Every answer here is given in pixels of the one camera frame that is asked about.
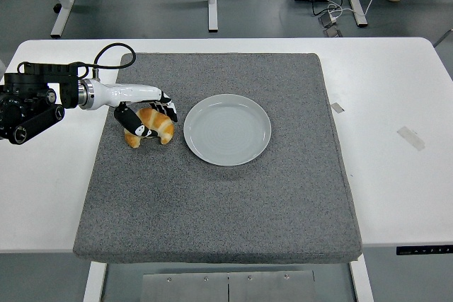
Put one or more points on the grey power adapter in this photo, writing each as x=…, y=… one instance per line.
x=326, y=21
x=332, y=32

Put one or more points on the grey round plate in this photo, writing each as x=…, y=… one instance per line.
x=226, y=132

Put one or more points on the black caster wheel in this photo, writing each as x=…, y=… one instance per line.
x=57, y=7

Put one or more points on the large clear tape piece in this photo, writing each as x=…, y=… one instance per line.
x=410, y=138

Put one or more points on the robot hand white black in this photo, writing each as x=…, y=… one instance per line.
x=120, y=93

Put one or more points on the small clear tape piece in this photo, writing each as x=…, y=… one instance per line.
x=337, y=107

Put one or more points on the grey chair base leg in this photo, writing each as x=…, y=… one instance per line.
x=444, y=36

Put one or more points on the grey metal plate with screws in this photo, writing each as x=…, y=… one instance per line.
x=184, y=289

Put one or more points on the black table control panel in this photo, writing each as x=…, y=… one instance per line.
x=424, y=250

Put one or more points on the croissant bread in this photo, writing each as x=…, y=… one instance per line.
x=161, y=123

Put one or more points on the grey felt mat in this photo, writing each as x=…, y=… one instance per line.
x=212, y=203

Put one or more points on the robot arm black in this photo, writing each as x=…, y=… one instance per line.
x=35, y=127

